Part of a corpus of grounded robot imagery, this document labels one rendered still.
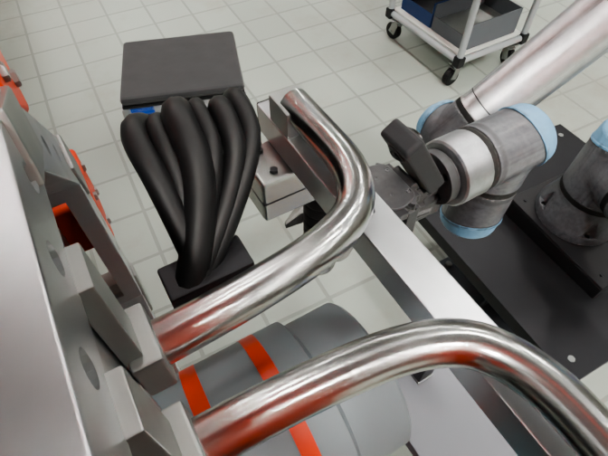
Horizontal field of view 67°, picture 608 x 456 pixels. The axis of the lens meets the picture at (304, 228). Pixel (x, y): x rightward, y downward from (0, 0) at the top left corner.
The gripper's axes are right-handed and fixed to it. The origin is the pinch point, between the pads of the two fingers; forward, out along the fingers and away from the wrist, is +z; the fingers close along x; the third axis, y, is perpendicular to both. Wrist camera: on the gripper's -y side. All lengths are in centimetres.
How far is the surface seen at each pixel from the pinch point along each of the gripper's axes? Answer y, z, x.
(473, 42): 65, -136, 92
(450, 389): 38.0, -18.6, -17.0
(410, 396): 38.0, -12.0, -14.6
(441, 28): 65, -131, 107
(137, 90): 49, -1, 107
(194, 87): 49, -17, 99
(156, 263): 83, 16, 66
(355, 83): 83, -92, 114
